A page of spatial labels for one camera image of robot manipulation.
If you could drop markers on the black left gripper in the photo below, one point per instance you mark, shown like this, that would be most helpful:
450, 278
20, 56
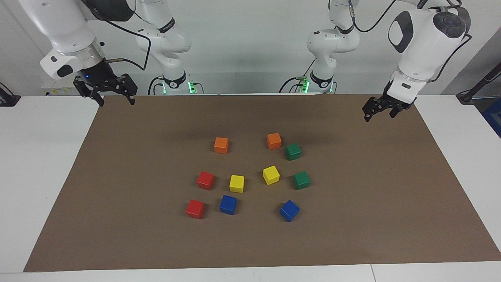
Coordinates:
397, 101

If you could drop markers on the black tripod leg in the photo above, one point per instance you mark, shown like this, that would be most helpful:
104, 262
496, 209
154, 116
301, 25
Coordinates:
467, 96

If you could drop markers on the yellow wooden block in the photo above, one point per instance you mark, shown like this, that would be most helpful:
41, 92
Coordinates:
236, 183
271, 174

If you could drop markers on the white box with yellow labels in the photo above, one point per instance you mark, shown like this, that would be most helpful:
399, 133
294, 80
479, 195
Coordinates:
58, 91

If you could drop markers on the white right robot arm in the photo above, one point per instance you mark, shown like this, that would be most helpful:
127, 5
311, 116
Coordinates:
66, 27

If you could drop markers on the black stand foot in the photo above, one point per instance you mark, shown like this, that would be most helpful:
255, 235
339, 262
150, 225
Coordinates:
8, 100

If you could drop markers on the orange wooden block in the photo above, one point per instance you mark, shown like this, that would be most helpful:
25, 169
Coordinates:
221, 145
274, 141

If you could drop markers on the red wooden block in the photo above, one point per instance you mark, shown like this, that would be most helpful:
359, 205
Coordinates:
195, 208
205, 180

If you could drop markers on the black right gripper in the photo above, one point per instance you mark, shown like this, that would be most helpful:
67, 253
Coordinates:
98, 76

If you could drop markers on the green wooden block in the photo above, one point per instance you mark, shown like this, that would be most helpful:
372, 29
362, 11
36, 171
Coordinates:
293, 151
301, 180

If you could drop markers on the blue wooden block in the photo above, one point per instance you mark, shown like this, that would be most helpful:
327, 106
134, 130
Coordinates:
289, 210
228, 204

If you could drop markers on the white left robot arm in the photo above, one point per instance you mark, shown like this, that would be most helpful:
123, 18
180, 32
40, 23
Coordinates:
422, 47

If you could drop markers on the brown table mat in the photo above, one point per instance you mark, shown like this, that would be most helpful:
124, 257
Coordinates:
352, 219

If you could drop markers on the blue crate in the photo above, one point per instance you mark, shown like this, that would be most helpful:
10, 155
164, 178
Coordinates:
494, 117

